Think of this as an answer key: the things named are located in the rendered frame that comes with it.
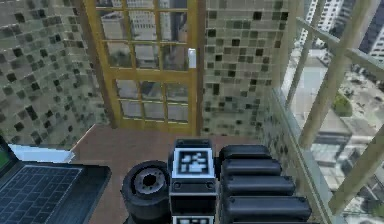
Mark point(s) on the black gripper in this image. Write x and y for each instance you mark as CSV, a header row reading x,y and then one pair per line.
x,y
146,193

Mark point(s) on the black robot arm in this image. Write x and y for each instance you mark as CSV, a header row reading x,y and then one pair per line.
x,y
253,186

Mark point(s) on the black laptop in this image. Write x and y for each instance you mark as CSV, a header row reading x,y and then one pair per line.
x,y
43,196

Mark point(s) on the white flat table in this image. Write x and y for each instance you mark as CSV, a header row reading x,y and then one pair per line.
x,y
40,154

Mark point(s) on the yellow glazed room door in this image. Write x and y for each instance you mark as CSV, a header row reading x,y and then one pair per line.
x,y
150,66

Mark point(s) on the large window with beige frame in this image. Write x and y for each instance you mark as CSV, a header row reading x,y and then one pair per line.
x,y
336,100

